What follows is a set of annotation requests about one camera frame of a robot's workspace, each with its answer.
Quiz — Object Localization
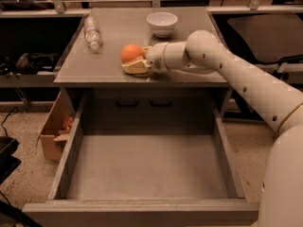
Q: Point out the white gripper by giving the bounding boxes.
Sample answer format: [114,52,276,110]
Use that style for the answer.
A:
[121,43,168,75]

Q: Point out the orange fruit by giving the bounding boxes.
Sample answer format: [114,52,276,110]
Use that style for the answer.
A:
[120,44,144,63]

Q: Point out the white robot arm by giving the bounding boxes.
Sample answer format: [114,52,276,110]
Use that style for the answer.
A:
[121,30,303,227]

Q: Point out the open grey top drawer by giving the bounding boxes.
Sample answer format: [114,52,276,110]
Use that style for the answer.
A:
[24,92,258,227]

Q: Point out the white ceramic bowl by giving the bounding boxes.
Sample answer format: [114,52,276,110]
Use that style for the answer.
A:
[147,12,178,38]

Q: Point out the grey cabinet with drawers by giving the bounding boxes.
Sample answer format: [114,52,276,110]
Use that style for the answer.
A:
[53,6,242,131]

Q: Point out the clear plastic water bottle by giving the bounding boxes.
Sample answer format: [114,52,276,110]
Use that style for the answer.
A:
[83,16,102,50]

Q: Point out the red item in box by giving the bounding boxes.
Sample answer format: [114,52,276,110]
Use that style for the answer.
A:
[62,117,74,131]

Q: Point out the cardboard box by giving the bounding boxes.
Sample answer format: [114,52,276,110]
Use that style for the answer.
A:
[39,92,75,161]

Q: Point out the black headphones on shelf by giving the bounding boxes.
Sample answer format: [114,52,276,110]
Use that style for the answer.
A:
[0,53,60,76]

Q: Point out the black office chair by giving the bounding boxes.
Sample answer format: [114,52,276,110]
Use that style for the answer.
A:
[222,14,303,84]

